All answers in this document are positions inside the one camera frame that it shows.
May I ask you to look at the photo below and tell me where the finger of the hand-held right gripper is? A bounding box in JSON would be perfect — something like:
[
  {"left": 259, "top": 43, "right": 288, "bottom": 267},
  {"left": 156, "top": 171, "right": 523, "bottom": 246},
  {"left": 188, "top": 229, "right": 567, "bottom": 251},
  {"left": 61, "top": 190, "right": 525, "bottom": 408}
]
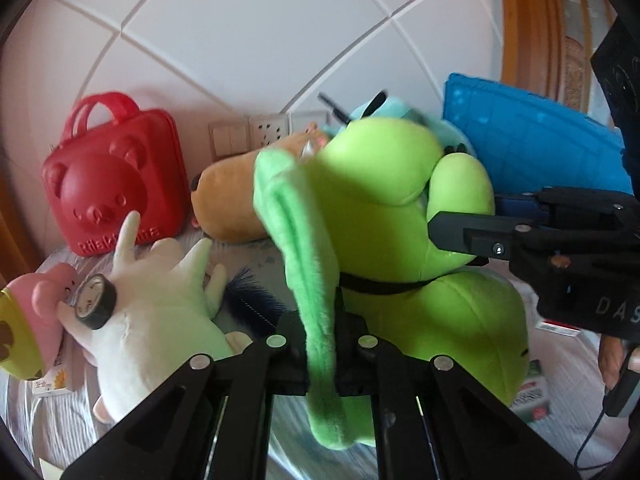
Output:
[
  {"left": 495, "top": 186, "right": 639, "bottom": 227},
  {"left": 427, "top": 210, "right": 532, "bottom": 262}
]

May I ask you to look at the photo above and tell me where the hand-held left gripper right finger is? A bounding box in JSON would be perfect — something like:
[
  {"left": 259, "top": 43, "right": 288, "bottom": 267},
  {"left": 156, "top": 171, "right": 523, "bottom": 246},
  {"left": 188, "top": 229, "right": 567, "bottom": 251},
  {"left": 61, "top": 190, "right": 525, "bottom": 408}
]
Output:
[{"left": 335, "top": 305, "right": 581, "bottom": 480}]

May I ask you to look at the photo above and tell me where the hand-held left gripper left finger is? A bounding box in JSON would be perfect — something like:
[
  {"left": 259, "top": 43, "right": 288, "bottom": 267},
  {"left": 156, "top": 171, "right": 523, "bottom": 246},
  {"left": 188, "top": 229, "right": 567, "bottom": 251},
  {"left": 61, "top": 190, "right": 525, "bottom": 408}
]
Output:
[{"left": 60, "top": 310, "right": 307, "bottom": 480}]

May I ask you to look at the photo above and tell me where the white and blue box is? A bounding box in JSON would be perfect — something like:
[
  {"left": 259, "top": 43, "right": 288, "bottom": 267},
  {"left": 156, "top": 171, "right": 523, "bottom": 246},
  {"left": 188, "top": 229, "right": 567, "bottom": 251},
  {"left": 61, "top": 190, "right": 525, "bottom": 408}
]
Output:
[{"left": 535, "top": 321, "right": 581, "bottom": 336}]

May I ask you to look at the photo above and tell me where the green frog plush toy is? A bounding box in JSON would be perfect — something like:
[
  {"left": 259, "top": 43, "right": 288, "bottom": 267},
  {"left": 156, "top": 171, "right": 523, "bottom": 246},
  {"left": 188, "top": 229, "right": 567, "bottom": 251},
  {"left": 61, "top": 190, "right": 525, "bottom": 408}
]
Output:
[{"left": 252, "top": 116, "right": 531, "bottom": 451}]

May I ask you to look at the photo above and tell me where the person's right hand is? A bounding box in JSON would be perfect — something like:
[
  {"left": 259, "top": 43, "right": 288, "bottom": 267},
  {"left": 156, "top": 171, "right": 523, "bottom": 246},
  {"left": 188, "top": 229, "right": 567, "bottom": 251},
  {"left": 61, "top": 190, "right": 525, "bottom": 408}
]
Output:
[{"left": 597, "top": 334, "right": 640, "bottom": 397}]

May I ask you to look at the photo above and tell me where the dark blue feather brush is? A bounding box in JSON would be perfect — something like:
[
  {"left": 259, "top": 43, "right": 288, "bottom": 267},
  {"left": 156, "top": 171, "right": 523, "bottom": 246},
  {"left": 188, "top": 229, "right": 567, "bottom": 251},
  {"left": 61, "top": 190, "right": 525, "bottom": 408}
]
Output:
[{"left": 225, "top": 266, "right": 296, "bottom": 336}]

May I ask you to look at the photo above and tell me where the blue mat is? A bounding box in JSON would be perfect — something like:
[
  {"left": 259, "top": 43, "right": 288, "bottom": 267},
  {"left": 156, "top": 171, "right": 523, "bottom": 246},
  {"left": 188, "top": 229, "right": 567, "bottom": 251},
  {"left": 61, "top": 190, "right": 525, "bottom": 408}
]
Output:
[{"left": 442, "top": 72, "right": 633, "bottom": 198}]

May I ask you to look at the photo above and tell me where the green and white box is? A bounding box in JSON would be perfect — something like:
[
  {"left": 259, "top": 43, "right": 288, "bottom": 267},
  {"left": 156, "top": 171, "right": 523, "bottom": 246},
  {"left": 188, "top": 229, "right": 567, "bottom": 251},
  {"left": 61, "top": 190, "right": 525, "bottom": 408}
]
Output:
[{"left": 507, "top": 359, "right": 552, "bottom": 426}]

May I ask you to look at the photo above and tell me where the black speaker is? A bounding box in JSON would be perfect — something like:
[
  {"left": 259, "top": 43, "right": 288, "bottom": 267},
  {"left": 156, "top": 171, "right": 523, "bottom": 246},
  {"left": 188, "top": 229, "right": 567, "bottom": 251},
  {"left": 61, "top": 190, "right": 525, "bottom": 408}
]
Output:
[{"left": 590, "top": 15, "right": 640, "bottom": 136}]

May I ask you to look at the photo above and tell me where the white hand-shaped plush toy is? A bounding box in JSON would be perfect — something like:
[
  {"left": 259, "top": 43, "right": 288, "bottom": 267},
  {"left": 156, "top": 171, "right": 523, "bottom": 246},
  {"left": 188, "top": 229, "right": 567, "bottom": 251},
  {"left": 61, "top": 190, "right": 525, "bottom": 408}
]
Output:
[{"left": 56, "top": 211, "right": 253, "bottom": 423}]

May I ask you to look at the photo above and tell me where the teal plush toy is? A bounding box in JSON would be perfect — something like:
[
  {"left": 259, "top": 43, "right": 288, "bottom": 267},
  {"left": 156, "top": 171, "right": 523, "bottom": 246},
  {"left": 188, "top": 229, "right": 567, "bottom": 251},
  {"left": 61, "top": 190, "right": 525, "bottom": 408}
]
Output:
[{"left": 322, "top": 99, "right": 468, "bottom": 153}]

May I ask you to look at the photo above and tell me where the brown plush toy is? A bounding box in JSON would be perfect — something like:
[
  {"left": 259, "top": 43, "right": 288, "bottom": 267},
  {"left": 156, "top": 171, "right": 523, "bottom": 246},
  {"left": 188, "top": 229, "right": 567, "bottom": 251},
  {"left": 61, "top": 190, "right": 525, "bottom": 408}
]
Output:
[{"left": 190, "top": 132, "right": 331, "bottom": 243}]

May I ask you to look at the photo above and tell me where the black tape roll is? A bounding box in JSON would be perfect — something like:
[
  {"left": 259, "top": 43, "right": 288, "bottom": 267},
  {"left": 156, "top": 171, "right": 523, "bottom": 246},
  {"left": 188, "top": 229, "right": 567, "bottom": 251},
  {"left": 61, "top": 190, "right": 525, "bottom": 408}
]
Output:
[{"left": 74, "top": 273, "right": 118, "bottom": 331}]

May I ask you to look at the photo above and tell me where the small white and yellow box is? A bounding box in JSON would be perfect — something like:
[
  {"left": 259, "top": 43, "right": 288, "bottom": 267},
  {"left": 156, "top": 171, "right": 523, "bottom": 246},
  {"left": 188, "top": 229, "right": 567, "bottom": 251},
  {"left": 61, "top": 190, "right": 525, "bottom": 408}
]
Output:
[{"left": 30, "top": 355, "right": 76, "bottom": 397}]

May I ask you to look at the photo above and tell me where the red bear case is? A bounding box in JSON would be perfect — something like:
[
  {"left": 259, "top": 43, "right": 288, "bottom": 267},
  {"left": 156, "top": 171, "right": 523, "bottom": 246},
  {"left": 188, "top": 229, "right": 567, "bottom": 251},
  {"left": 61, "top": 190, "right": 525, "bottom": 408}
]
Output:
[{"left": 41, "top": 91, "right": 190, "bottom": 257}]

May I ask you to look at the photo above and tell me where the pink and green plush toy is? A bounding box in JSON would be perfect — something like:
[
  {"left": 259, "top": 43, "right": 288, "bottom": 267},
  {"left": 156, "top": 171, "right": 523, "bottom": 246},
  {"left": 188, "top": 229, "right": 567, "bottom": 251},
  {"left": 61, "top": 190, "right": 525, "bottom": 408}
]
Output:
[{"left": 0, "top": 262, "right": 81, "bottom": 381}]

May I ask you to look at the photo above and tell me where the wooden frame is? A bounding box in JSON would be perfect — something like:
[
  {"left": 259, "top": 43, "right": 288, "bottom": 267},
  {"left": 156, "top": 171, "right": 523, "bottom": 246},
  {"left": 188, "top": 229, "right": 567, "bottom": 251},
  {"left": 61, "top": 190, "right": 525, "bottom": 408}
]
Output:
[{"left": 497, "top": 0, "right": 616, "bottom": 111}]

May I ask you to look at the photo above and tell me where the white wall socket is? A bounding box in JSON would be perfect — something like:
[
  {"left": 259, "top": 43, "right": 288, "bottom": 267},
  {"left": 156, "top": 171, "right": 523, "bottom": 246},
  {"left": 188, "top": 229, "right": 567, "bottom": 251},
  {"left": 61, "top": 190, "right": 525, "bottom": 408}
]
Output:
[{"left": 248, "top": 114, "right": 292, "bottom": 150}]

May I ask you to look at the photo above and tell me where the white wall switch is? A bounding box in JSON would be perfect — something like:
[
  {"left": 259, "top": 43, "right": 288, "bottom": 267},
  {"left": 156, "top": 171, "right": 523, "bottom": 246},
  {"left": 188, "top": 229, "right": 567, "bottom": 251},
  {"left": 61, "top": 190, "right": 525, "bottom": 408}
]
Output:
[{"left": 209, "top": 119, "right": 251, "bottom": 158}]

